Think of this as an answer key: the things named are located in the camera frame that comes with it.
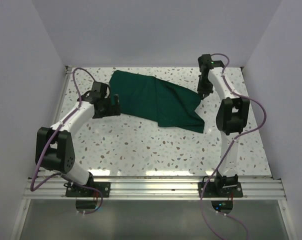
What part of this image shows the aluminium extrusion rail frame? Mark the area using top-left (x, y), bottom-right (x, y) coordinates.
top-left (11, 67), bottom-right (293, 240)

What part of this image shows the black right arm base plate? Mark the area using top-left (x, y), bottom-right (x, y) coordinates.
top-left (203, 174), bottom-right (244, 198)

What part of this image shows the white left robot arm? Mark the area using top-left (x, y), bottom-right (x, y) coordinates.
top-left (32, 81), bottom-right (121, 197)

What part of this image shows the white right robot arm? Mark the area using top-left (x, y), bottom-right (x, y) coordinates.
top-left (197, 54), bottom-right (250, 197)

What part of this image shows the dark green surgical cloth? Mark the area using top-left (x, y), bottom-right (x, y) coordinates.
top-left (109, 70), bottom-right (205, 134)

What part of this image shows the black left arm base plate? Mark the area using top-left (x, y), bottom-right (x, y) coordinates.
top-left (63, 181), bottom-right (111, 198)

